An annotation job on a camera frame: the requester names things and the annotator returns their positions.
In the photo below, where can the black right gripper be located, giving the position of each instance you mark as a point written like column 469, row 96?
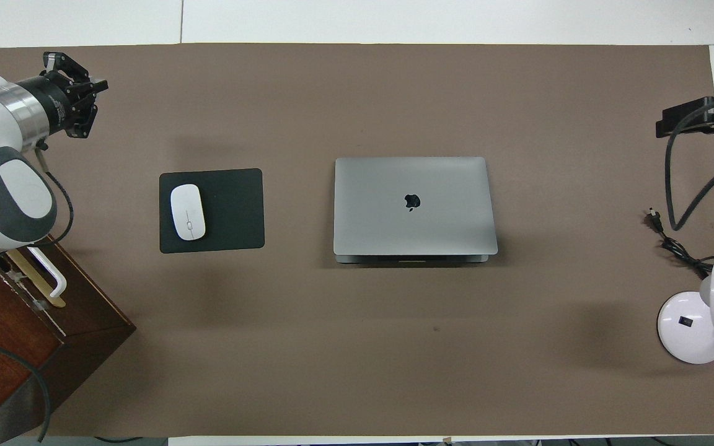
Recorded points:
column 691, row 118

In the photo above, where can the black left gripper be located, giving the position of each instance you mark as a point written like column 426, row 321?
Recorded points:
column 53, row 102

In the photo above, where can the grey laptop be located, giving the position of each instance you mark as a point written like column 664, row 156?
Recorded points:
column 444, row 217

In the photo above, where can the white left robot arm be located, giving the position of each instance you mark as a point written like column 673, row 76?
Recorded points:
column 4, row 198

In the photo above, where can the white computer mouse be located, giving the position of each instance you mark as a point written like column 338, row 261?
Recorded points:
column 188, row 214

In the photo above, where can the black mouse pad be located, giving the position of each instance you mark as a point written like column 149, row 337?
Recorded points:
column 233, row 210

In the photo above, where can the white desk lamp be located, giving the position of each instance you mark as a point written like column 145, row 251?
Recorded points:
column 685, row 328

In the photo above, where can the dark wooden box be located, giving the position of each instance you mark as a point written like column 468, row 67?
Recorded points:
column 84, row 334

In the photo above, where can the brown table mat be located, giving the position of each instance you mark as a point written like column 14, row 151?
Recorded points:
column 332, row 93

